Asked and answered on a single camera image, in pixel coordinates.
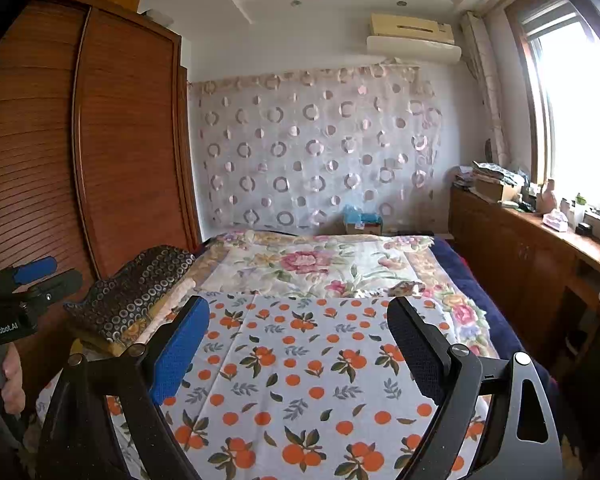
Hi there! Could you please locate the pink bottle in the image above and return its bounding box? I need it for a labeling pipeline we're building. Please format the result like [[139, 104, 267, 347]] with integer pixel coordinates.
[[537, 178, 558, 216]]

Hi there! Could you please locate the stack of books and papers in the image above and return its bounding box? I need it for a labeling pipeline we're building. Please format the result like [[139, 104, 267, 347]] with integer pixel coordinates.
[[454, 161, 526, 203]]

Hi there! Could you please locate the tied floral window curtain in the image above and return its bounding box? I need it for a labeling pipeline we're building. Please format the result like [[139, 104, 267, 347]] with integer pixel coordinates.
[[460, 10, 511, 166]]

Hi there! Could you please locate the pink tissue pack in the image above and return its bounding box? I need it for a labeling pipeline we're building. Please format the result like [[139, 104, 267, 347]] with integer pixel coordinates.
[[542, 210, 570, 232]]

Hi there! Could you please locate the floral quilt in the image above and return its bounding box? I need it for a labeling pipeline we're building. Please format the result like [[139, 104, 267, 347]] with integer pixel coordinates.
[[177, 230, 501, 361]]

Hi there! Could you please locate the brown wooden wardrobe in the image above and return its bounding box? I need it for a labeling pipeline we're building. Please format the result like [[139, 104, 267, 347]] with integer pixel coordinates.
[[0, 0, 203, 396]]

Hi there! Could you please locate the person's left hand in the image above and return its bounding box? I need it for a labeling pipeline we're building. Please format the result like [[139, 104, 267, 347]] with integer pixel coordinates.
[[0, 347, 28, 428]]

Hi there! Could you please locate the dark circle-patterned shirt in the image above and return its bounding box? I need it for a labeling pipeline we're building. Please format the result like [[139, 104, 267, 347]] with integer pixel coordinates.
[[64, 245, 197, 346]]

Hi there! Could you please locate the long wooden cabinet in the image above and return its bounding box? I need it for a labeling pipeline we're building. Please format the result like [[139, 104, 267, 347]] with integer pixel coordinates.
[[450, 185, 600, 376]]

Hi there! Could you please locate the window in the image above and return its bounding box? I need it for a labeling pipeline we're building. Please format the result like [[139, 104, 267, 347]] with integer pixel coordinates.
[[507, 0, 600, 216]]

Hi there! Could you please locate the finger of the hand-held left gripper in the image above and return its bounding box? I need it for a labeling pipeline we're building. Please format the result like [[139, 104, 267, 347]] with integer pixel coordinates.
[[7, 256, 58, 286], [25, 269, 83, 307]]

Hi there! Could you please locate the sheer circle-patterned curtain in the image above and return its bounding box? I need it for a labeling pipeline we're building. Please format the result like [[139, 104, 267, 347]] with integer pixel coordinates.
[[187, 62, 443, 236]]

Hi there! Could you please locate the blue tissue box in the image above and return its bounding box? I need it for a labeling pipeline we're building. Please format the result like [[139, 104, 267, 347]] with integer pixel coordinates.
[[342, 205, 385, 236]]

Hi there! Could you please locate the yellow pillow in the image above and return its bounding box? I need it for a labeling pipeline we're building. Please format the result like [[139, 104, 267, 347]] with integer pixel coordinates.
[[70, 310, 151, 360]]

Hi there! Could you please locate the beige wall air conditioner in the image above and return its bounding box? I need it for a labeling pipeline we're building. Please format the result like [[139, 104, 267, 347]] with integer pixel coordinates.
[[366, 12, 463, 65]]

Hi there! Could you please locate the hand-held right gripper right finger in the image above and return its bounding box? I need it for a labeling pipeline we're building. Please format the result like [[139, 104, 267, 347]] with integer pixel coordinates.
[[386, 296, 563, 480]]

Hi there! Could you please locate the navy blue blanket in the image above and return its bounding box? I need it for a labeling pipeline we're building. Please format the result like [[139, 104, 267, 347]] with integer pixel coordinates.
[[430, 236, 556, 396]]

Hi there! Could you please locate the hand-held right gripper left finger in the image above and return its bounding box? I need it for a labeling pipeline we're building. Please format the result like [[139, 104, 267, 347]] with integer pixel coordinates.
[[36, 296, 211, 480]]

